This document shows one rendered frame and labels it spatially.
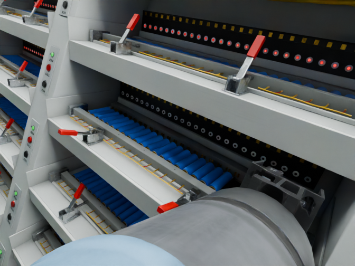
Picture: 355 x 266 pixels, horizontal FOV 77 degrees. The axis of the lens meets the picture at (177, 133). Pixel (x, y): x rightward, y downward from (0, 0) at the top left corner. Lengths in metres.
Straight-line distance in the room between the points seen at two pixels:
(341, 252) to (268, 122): 0.16
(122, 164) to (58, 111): 0.27
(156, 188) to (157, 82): 0.19
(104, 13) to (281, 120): 0.52
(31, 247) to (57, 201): 0.21
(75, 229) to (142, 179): 0.24
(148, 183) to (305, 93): 0.29
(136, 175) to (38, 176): 0.35
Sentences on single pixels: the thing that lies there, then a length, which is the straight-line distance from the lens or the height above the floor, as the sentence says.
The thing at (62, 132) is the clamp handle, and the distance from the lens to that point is 0.48.
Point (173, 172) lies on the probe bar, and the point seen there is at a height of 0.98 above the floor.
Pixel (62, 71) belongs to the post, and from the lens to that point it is 0.63.
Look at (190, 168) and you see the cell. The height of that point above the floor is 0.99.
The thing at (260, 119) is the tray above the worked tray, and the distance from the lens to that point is 0.31.
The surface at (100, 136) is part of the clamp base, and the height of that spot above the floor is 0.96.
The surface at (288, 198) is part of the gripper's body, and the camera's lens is 0.18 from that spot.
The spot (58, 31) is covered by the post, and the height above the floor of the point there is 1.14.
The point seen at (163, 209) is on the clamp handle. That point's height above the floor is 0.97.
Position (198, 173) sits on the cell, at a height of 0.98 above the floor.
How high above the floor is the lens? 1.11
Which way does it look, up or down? 10 degrees down
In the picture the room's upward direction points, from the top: 21 degrees clockwise
